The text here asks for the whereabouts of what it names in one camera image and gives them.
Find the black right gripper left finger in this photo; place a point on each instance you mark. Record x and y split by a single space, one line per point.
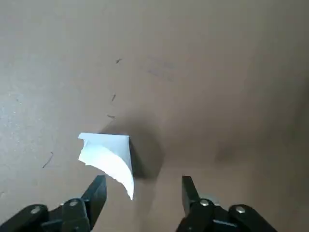
72 212

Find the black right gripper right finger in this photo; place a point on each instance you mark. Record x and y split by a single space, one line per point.
207 217

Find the white filter paper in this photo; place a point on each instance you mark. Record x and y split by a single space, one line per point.
108 157

